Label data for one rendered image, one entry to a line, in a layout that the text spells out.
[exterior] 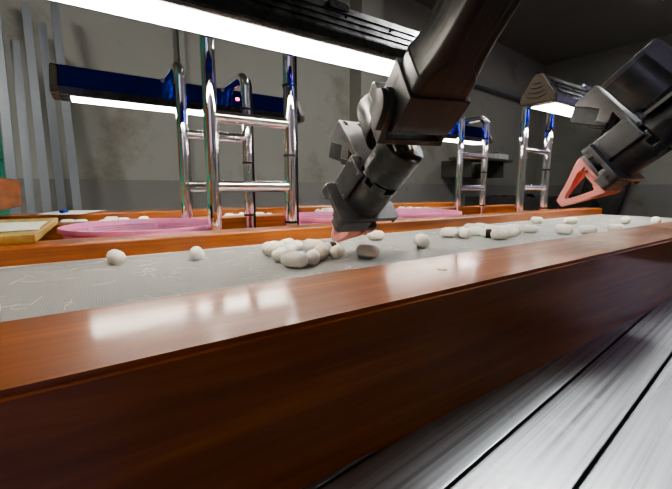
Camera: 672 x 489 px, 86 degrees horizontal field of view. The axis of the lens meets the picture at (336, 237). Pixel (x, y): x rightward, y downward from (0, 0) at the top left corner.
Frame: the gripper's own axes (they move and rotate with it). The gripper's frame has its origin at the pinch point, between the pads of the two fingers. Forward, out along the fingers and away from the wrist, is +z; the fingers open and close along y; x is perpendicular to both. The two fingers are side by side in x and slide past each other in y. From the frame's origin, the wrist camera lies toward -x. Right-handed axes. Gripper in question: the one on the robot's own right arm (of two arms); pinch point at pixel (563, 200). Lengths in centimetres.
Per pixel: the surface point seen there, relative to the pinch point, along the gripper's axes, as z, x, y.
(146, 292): 11, 1, 61
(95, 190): 209, -177, 64
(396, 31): -4.0, -32.8, 21.5
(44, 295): 14, -2, 69
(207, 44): 10, -42, 48
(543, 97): -1.6, -29.4, -25.4
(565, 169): 195, -213, -636
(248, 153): 38, -46, 32
